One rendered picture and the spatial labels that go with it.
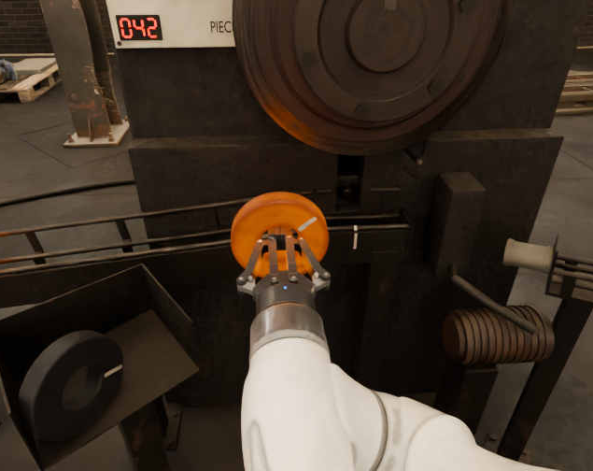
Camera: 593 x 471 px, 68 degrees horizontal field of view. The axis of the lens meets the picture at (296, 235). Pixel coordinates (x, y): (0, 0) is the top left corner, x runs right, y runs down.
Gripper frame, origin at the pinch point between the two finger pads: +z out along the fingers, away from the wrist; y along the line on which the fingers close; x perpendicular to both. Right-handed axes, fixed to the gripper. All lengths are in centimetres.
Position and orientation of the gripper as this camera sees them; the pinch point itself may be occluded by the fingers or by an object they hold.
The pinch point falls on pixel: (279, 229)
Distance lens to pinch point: 69.7
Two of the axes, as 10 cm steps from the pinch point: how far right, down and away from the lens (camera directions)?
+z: -0.8, -5.8, 8.1
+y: 10.0, -0.5, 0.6
